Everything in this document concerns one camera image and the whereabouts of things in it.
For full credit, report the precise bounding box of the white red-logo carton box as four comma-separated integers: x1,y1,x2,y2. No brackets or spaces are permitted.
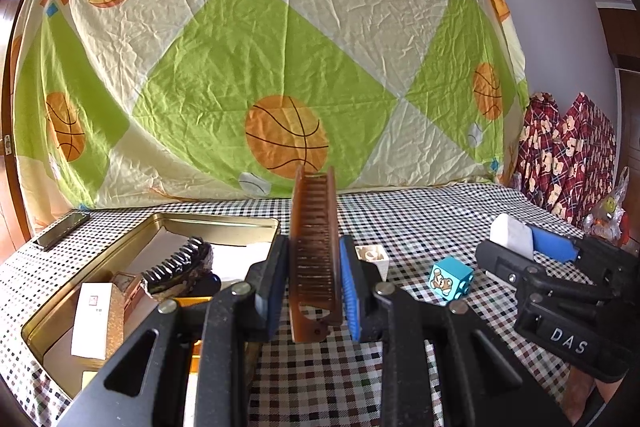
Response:
70,283,125,363

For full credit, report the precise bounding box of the copper brown small box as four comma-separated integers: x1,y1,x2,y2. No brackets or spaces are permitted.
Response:
112,271,143,321

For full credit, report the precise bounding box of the black hair brush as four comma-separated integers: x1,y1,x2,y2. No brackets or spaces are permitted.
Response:
141,236,221,301

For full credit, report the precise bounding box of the brown wooden comb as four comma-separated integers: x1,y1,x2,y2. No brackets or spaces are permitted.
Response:
288,168,343,343

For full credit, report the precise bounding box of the small white box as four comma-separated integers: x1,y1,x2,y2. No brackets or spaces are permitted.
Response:
489,213,534,260

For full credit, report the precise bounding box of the small yellow block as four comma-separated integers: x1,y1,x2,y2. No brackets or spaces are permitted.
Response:
176,298,212,426

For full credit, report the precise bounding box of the person right hand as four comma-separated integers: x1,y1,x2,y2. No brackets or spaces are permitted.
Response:
563,366,638,426

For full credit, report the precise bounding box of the clear plastic bag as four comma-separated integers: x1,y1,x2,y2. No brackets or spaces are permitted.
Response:
584,167,629,244

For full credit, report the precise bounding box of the blue bear toy block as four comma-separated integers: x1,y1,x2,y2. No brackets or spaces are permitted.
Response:
428,257,474,301

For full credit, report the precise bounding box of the red bear pattern cloth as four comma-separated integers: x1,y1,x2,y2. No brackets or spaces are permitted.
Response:
511,92,616,228

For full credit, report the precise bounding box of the checkered tablecloth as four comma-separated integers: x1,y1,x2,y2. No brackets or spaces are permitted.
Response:
1,183,573,426

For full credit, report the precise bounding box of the white toy block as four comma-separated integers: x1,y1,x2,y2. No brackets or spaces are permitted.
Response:
356,244,390,282

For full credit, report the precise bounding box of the gold metal tin box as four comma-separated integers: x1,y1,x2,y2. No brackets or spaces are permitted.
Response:
22,212,280,398

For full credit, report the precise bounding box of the black phone on table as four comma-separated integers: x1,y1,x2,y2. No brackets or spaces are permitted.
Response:
34,210,90,251

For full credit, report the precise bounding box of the sports pattern bed sheet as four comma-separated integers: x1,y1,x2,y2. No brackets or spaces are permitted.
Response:
13,0,527,230

